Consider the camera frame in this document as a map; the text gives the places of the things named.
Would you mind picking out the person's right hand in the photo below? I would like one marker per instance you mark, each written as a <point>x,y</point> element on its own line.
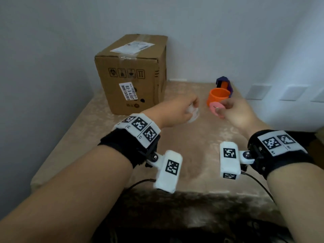
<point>240,113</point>

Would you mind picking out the person's left hand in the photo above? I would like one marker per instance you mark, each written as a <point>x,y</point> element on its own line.
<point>172,111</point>

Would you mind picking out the person's left fingers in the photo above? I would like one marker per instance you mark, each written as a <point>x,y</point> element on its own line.
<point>193,101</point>

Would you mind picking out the person's right thumb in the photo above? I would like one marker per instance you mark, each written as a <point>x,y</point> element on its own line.
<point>227,102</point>

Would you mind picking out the pink round disc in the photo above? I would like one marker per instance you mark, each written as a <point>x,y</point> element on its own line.
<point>215,108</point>

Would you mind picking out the white round disc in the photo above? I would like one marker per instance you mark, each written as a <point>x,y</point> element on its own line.
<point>194,115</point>

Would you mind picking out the person's left forearm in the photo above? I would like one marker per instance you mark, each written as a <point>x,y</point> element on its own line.
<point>63,199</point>

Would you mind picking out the person's right forearm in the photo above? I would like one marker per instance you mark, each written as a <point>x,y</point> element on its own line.
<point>298,199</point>

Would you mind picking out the orange plastic cup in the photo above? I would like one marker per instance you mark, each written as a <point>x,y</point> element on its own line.
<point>217,96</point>

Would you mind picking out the purple holder with orange insert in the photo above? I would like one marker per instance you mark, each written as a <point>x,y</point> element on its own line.
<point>224,82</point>

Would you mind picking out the brown cardboard box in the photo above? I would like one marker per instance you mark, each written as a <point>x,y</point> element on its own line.
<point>126,80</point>

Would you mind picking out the white wrist camera with marker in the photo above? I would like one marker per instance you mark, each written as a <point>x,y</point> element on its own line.
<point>229,161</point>
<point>168,172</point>

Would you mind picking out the white wall socket plate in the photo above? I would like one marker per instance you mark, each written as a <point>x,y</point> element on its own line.
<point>293,92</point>
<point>318,96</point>

